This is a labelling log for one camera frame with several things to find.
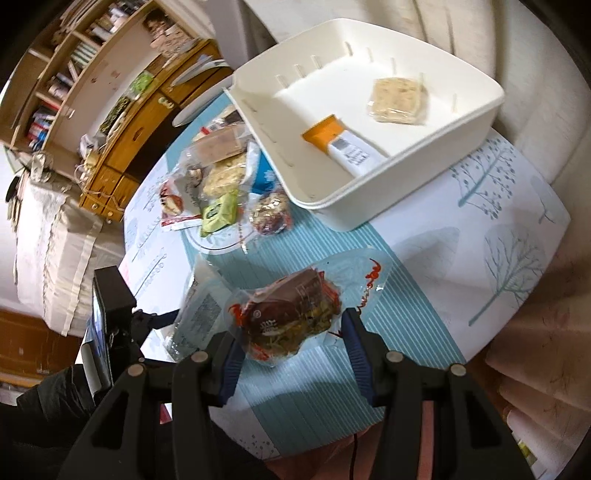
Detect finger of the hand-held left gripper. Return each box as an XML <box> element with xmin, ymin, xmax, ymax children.
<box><xmin>133</xmin><ymin>310</ymin><xmax>182</xmax><ymax>334</ymax></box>

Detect orange and white snack bar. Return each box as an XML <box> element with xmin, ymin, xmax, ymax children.
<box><xmin>302</xmin><ymin>115</ymin><xmax>389</xmax><ymax>179</ymax></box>

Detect row of books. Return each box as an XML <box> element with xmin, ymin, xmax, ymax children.
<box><xmin>25</xmin><ymin>4</ymin><xmax>139</xmax><ymax>141</ymax></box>

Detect clear pale blue snack packet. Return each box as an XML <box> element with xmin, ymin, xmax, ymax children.
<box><xmin>165</xmin><ymin>264</ymin><xmax>232</xmax><ymax>364</ymax></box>

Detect clear packet brown snack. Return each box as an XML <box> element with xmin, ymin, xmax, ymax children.
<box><xmin>185</xmin><ymin>127</ymin><xmax>252</xmax><ymax>169</ymax></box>

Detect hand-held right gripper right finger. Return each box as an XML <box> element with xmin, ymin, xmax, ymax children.
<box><xmin>341</xmin><ymin>308</ymin><xmax>533</xmax><ymax>480</ymax></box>

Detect dark red meat snack packet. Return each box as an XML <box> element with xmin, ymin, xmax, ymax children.
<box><xmin>226</xmin><ymin>247</ymin><xmax>399</xmax><ymax>368</ymax></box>

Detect clear packet oat cracker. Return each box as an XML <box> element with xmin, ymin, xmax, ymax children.
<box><xmin>367</xmin><ymin>76</ymin><xmax>430</xmax><ymax>126</ymax></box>

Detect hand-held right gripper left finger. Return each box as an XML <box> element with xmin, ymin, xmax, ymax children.
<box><xmin>55</xmin><ymin>330</ymin><xmax>245</xmax><ymax>480</ymax></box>

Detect white plastic basket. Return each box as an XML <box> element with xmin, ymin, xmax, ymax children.
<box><xmin>225</xmin><ymin>17</ymin><xmax>505</xmax><ymax>232</ymax></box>

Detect red ended rusk snack packet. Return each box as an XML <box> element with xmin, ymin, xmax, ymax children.
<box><xmin>158</xmin><ymin>173</ymin><xmax>206</xmax><ymax>230</ymax></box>

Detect green snack packet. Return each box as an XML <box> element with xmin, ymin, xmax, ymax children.
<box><xmin>199</xmin><ymin>191</ymin><xmax>241</xmax><ymax>238</ymax></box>

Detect person's left forearm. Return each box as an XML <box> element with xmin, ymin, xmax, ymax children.
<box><xmin>0</xmin><ymin>364</ymin><xmax>100</xmax><ymax>480</ymax></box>

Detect clear packet pale crackers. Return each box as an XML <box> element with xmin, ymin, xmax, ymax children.
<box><xmin>202</xmin><ymin>154</ymin><xmax>252</xmax><ymax>197</ymax></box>

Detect teal tree print tablecloth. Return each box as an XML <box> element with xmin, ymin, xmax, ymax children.
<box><xmin>117</xmin><ymin>99</ymin><xmax>573</xmax><ymax>462</ymax></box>

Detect white cord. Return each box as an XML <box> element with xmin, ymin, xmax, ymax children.
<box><xmin>73</xmin><ymin>154</ymin><xmax>123</xmax><ymax>223</ymax></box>

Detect wooden desk with drawers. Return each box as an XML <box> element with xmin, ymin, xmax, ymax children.
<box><xmin>78</xmin><ymin>39</ymin><xmax>223</xmax><ymax>223</ymax></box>

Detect white lace cloth cover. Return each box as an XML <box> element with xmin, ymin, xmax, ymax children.
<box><xmin>13</xmin><ymin>179</ymin><xmax>105</xmax><ymax>337</ymax></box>

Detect clear packet nut ball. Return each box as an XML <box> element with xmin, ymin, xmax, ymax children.
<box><xmin>249</xmin><ymin>187</ymin><xmax>293</xmax><ymax>237</ymax></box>

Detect blue and white snack packet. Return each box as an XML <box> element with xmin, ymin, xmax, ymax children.
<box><xmin>245</xmin><ymin>141</ymin><xmax>285</xmax><ymax>195</ymax></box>

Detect wooden bookshelf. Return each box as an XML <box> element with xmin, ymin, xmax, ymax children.
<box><xmin>0</xmin><ymin>0</ymin><xmax>218</xmax><ymax>155</ymax></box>

